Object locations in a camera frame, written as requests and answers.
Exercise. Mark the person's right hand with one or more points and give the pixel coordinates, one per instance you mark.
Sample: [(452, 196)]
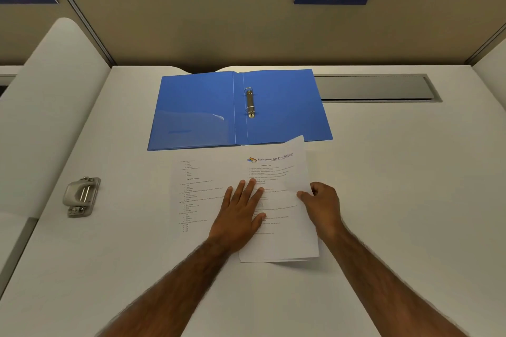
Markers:
[(325, 208)]

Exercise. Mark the person's left hand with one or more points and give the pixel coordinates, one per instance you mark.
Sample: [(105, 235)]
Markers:
[(236, 219)]

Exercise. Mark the person's right thumb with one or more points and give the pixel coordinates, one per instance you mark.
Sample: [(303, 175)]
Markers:
[(304, 196)]

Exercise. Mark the person's left middle finger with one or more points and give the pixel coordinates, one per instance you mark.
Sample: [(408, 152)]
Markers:
[(249, 192)]

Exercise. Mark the person's left little finger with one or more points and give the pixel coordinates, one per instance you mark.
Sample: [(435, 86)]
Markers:
[(227, 197)]

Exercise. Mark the person's left thumb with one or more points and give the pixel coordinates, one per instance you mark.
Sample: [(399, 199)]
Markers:
[(260, 221)]

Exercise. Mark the stack of printed white papers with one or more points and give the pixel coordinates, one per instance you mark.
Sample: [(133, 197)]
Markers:
[(284, 238)]

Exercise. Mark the person's right forearm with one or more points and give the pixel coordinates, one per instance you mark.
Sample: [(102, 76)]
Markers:
[(387, 281)]

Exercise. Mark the person's left forearm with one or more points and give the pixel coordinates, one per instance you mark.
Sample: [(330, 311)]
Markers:
[(170, 289)]

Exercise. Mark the single printed white sheet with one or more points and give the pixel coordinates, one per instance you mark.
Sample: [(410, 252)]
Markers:
[(195, 194)]

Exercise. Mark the silver metal hole punch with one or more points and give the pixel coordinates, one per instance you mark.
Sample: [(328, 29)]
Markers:
[(81, 196)]

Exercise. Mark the wide beige partition panel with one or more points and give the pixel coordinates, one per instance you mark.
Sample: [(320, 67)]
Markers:
[(257, 28)]

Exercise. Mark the white curved side divider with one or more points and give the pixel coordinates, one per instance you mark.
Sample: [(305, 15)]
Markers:
[(492, 64), (43, 111)]

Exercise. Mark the narrow beige partition panel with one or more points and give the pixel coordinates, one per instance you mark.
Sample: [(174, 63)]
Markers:
[(27, 32)]

